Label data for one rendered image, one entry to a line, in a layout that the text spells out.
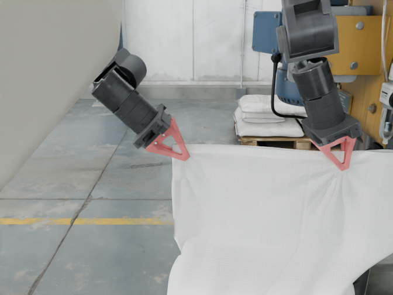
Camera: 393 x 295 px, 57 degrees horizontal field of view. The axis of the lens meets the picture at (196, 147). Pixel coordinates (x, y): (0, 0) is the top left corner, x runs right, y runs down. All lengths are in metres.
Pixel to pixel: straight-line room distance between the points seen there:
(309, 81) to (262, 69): 5.17
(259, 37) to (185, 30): 4.74
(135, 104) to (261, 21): 0.40
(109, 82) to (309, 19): 0.32
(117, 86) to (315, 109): 0.32
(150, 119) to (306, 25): 0.29
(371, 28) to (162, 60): 4.92
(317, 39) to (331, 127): 0.14
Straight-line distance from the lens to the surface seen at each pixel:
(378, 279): 1.19
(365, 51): 0.90
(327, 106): 0.61
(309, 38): 0.58
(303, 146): 3.67
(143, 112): 0.62
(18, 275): 2.22
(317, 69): 0.59
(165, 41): 5.65
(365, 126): 0.97
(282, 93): 0.94
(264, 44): 0.88
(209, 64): 5.66
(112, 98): 0.62
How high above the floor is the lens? 1.31
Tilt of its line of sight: 21 degrees down
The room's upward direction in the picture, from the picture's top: straight up
